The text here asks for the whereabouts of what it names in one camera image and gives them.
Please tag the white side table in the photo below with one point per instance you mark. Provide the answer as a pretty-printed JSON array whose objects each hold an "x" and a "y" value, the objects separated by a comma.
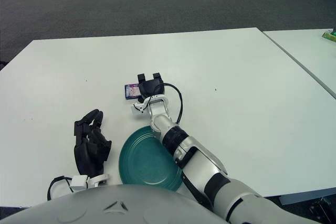
[{"x": 307, "y": 52}]

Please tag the grey robot torso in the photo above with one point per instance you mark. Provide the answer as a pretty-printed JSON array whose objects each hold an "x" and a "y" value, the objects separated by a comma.
[{"x": 105, "y": 203}]

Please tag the green round plate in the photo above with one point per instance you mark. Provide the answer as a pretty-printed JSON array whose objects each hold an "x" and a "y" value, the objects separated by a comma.
[{"x": 144, "y": 161}]

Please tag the green box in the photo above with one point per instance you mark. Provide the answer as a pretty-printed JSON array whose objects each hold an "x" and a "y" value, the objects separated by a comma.
[{"x": 330, "y": 35}]

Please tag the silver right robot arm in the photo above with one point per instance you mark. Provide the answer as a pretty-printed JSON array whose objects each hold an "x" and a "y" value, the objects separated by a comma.
[{"x": 199, "y": 161}]

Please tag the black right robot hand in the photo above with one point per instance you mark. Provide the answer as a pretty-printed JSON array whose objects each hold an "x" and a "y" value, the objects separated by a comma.
[{"x": 149, "y": 87}]

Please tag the blue gum pack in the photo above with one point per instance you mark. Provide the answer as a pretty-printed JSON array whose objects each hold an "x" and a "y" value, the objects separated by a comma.
[{"x": 131, "y": 91}]

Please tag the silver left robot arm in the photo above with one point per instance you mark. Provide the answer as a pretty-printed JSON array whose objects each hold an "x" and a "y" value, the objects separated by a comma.
[{"x": 78, "y": 180}]

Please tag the black equipment under table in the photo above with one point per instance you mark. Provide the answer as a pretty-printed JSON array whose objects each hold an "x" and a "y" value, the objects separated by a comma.
[{"x": 323, "y": 209}]

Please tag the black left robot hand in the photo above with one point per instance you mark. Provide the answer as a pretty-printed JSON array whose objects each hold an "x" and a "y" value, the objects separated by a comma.
[{"x": 86, "y": 155}]

